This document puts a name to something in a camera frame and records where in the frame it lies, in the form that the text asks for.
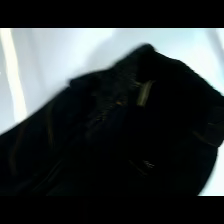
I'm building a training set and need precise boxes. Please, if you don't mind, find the black garment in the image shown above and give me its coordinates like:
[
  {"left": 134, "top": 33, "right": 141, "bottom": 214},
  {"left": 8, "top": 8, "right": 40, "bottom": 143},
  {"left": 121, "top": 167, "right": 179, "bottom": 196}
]
[{"left": 0, "top": 43, "right": 224, "bottom": 197}]

